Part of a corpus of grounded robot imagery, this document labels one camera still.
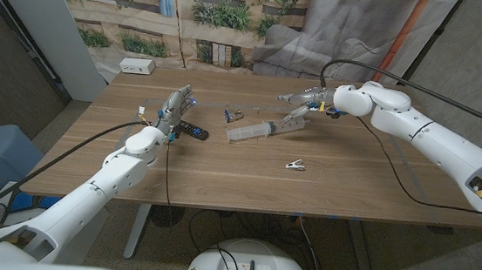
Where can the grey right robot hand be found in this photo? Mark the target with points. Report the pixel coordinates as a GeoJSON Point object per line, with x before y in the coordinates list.
{"type": "Point", "coordinates": [314, 97]}

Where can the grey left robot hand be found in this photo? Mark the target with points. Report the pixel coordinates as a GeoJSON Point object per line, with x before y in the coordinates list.
{"type": "Point", "coordinates": [175, 107]}

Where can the large clear plastic syringe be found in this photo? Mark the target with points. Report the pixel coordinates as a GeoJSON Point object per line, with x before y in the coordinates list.
{"type": "Point", "coordinates": [254, 131]}

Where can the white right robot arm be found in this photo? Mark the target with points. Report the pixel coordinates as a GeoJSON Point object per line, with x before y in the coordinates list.
{"type": "Point", "coordinates": [441, 144]}

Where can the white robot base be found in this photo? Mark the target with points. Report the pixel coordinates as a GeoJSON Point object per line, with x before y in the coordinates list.
{"type": "Point", "coordinates": [252, 254]}

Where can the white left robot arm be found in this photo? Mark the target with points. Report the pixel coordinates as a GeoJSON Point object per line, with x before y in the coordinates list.
{"type": "Point", "coordinates": [77, 204]}

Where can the black TV remote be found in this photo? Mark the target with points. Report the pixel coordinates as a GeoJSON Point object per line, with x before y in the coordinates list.
{"type": "Point", "coordinates": [195, 131]}

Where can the small white clip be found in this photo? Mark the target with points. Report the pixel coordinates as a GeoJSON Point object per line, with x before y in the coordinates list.
{"type": "Point", "coordinates": [295, 166]}

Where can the white power strip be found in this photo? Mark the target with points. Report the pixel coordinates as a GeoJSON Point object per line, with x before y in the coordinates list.
{"type": "Point", "coordinates": [137, 66]}

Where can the printed fabric backdrop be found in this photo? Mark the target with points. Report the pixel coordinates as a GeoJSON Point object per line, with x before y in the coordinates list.
{"type": "Point", "coordinates": [231, 42]}

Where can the white table leg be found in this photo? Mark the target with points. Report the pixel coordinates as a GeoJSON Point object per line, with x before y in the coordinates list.
{"type": "Point", "coordinates": [136, 231]}

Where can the white partition panel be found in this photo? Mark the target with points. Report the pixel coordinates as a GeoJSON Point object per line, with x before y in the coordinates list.
{"type": "Point", "coordinates": [46, 13]}

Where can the grey table leg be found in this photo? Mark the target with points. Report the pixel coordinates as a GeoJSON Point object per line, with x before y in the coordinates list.
{"type": "Point", "coordinates": [361, 250]}

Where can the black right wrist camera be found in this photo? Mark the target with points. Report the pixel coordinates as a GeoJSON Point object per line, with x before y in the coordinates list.
{"type": "Point", "coordinates": [333, 113]}

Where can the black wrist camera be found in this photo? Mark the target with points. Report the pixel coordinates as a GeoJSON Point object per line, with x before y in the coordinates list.
{"type": "Point", "coordinates": [333, 113]}
{"type": "Point", "coordinates": [175, 133]}

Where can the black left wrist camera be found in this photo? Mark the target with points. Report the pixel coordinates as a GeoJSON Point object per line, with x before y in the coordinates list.
{"type": "Point", "coordinates": [175, 133]}

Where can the black backdrop frame pole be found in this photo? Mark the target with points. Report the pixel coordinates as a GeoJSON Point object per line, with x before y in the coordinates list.
{"type": "Point", "coordinates": [429, 42]}

